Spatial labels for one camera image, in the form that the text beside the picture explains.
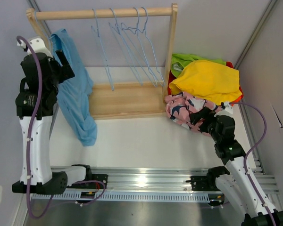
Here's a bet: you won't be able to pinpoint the pink patterned shorts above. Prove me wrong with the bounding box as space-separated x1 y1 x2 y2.
164 92 222 136

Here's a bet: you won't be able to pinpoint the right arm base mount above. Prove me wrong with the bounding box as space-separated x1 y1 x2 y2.
185 176 219 191

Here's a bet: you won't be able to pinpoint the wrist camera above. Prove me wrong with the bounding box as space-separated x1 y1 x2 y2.
214 101 233 118
17 36 52 57

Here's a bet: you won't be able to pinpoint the blue hanger of yellow shorts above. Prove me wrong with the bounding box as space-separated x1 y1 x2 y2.
120 7 164 87

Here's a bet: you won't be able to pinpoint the yellow shorts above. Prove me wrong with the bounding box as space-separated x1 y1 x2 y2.
168 60 243 105

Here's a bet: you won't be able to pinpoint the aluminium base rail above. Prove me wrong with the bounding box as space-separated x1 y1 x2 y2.
49 166 279 194

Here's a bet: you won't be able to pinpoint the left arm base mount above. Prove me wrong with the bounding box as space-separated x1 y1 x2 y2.
82 174 108 189

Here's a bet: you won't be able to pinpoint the blue hanger of pink shorts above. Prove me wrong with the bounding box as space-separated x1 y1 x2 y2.
91 9 115 91

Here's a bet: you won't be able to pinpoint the slotted cable duct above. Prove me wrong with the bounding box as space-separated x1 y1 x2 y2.
31 191 213 202

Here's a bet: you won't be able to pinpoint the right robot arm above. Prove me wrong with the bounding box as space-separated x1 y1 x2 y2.
190 107 283 226

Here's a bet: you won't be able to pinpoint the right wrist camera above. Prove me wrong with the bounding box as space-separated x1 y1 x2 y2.
214 101 233 118

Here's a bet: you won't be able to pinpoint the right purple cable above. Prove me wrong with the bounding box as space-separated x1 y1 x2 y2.
228 101 278 226

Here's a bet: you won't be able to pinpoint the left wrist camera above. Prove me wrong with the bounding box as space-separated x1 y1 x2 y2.
17 36 52 57

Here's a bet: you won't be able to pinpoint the light blue shorts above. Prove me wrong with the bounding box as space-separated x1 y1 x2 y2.
50 29 98 146

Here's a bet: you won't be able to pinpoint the orange shorts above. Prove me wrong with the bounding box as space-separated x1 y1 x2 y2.
167 61 244 103

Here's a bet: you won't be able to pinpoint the wooden clothes rack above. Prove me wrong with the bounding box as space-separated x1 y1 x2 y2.
26 3 178 120

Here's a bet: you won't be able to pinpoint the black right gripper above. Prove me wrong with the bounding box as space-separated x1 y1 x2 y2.
189 106 220 143

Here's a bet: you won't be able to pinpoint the blue hanger of green shorts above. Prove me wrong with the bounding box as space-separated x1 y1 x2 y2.
133 7 165 87

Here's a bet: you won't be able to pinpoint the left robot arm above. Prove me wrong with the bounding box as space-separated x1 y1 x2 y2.
12 49 93 195

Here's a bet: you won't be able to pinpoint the green shorts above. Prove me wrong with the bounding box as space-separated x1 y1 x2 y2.
170 53 226 78

